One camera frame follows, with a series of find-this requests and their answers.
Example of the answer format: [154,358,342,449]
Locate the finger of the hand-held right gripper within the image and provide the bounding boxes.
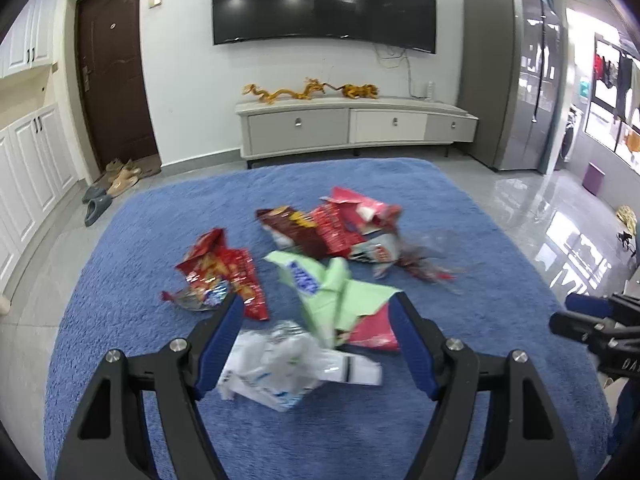
[549,311,619,347]
[565,293,614,317]

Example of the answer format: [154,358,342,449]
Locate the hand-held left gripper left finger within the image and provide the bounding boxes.
[54,292,246,480]

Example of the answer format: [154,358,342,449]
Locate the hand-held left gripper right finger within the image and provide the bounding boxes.
[387,293,574,480]

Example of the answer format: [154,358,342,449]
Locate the pink red wrapper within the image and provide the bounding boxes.
[344,305,402,357]

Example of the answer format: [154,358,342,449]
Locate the white plastic bag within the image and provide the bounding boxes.
[217,320,384,412]

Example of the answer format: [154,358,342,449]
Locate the red yellow snack bag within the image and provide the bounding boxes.
[161,228,271,322]

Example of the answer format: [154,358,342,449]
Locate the clear plastic wrapper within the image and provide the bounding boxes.
[374,227,468,297]

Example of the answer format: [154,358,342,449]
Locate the light green wrapper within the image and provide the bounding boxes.
[264,250,402,349]

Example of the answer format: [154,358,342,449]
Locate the white red snack packet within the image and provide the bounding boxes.
[347,237,403,267]

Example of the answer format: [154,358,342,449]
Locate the dark red chip bag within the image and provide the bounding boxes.
[256,205,351,262]

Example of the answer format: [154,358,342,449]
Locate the torn red wrapper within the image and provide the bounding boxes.
[316,186,404,258]

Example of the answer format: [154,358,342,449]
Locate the person's right forearm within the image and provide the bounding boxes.
[611,375,640,443]

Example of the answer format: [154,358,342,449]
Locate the small black floor object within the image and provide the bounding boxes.
[615,231,639,257]

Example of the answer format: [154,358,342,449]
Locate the yellow cloth on floor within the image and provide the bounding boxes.
[615,205,640,237]

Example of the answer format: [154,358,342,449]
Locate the purple stool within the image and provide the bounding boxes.
[583,162,607,196]

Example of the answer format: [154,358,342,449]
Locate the grey washing machine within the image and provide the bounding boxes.
[559,105,582,162]

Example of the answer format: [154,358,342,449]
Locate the brown doormat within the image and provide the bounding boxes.
[127,157,162,179]

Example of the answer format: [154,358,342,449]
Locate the balcony window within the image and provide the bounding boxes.
[581,31,640,162]

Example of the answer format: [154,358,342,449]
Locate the white grey television stand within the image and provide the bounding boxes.
[235,96,480,169]

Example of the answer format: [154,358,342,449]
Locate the row of hanging clothes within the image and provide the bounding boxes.
[592,51,640,126]

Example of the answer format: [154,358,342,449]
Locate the grey double door fridge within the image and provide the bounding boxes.
[462,0,567,174]

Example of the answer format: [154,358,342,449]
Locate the golden dragon ornament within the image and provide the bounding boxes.
[243,77,341,105]

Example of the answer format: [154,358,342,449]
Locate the golden tiger ornament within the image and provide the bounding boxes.
[341,83,380,100]

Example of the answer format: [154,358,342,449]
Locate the dark brown door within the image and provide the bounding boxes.
[74,0,162,182]

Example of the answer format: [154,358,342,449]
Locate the white wall cupboards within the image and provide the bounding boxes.
[0,102,80,286]

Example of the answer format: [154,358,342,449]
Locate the television cables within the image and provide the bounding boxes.
[374,43,427,99]

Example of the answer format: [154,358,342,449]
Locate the black wall television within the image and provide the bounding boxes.
[212,0,437,55]

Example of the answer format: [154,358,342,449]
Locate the white wall cabinet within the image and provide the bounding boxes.
[0,0,59,79]

